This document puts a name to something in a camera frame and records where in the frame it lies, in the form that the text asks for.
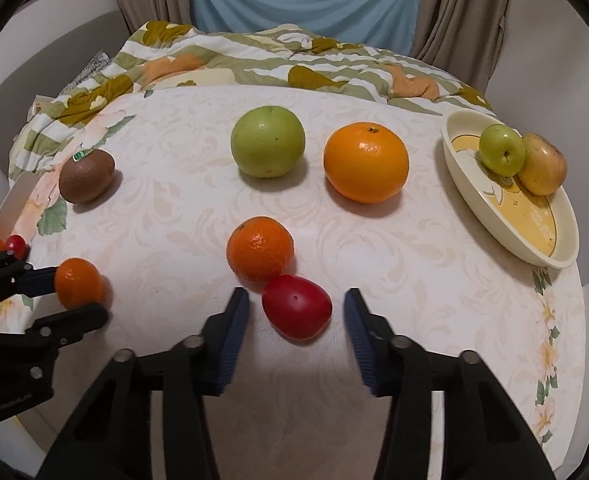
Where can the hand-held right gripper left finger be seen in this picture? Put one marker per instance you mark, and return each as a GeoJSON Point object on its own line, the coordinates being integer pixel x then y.
{"type": "Point", "coordinates": [234, 340]}

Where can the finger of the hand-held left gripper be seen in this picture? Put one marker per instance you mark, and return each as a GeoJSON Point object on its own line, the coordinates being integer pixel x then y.
{"type": "Point", "coordinates": [79, 317]}
{"type": "Point", "coordinates": [39, 281]}

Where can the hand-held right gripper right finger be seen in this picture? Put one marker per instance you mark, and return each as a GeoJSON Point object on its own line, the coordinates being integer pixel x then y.
{"type": "Point", "coordinates": [362, 340]}

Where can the red cherry tomato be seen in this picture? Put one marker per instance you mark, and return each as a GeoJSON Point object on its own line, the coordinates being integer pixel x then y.
{"type": "Point", "coordinates": [15, 246]}

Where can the medium mandarin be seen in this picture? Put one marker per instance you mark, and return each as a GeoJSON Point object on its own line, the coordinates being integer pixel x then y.
{"type": "Point", "coordinates": [259, 249]}

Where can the brown kiwi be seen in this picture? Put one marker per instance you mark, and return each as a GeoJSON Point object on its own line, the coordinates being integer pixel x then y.
{"type": "Point", "coordinates": [87, 177]}

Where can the large orange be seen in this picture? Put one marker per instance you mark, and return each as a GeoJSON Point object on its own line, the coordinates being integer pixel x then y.
{"type": "Point", "coordinates": [365, 162]}

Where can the large green apple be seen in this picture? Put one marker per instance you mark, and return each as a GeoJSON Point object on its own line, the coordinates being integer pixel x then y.
{"type": "Point", "coordinates": [268, 142]}

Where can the cream yellow bowl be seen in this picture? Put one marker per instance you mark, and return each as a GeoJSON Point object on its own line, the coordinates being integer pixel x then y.
{"type": "Point", "coordinates": [529, 225]}

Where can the small cardboard box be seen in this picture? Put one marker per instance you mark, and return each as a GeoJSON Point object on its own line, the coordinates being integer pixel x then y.
{"type": "Point", "coordinates": [41, 106]}

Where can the grey patterned cloth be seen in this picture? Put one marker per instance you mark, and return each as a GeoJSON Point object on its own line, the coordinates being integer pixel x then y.
{"type": "Point", "coordinates": [89, 70]}

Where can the small green apple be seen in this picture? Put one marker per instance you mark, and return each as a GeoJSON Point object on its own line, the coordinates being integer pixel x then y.
{"type": "Point", "coordinates": [500, 150]}

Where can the striped floral blanket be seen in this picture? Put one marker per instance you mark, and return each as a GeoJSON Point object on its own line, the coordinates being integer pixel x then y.
{"type": "Point", "coordinates": [274, 60]}

